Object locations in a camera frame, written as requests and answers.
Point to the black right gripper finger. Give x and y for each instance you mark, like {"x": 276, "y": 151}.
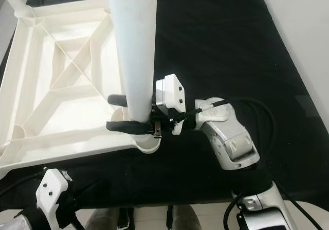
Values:
{"x": 117, "y": 100}
{"x": 128, "y": 127}

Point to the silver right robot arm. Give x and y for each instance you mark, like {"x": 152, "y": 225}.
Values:
{"x": 231, "y": 140}

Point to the white plastic children table top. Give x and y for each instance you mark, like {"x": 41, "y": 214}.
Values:
{"x": 61, "y": 132}

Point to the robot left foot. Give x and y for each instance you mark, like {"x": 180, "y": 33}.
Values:
{"x": 105, "y": 219}

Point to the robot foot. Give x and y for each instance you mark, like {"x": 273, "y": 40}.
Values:
{"x": 184, "y": 218}
{"x": 105, "y": 219}

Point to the black tablecloth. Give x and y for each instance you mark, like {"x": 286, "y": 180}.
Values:
{"x": 236, "y": 60}

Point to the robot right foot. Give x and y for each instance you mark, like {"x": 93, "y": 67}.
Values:
{"x": 184, "y": 218}

